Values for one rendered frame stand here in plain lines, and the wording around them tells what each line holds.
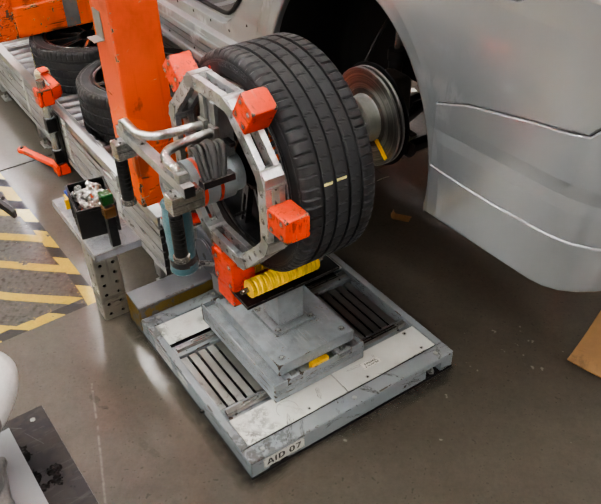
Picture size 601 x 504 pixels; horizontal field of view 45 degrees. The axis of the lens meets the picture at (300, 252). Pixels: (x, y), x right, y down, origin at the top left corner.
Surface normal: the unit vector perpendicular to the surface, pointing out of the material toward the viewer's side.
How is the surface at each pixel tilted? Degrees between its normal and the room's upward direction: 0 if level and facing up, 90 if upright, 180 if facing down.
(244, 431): 0
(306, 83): 31
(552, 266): 91
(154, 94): 90
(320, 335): 0
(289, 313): 90
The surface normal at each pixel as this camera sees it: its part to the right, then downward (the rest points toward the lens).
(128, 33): 0.56, 0.48
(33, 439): -0.03, -0.80
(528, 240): -0.81, 0.37
